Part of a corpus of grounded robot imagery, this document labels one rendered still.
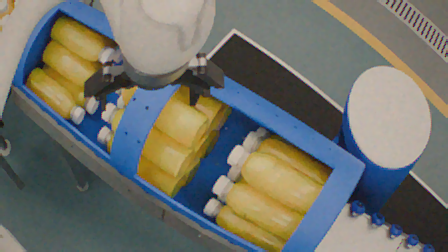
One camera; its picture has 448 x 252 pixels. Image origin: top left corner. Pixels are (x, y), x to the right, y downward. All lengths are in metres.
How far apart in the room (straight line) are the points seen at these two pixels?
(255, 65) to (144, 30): 1.99
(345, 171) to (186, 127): 0.32
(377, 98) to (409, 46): 1.38
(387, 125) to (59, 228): 1.48
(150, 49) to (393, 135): 1.04
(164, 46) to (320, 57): 2.20
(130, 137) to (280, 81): 1.27
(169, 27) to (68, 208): 2.05
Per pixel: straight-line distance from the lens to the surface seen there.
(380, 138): 1.67
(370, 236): 1.71
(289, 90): 2.65
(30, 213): 2.74
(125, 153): 1.48
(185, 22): 0.69
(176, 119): 1.46
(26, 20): 0.79
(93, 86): 0.98
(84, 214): 2.68
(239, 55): 2.69
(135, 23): 0.70
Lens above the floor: 2.55
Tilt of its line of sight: 69 degrees down
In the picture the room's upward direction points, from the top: 3 degrees clockwise
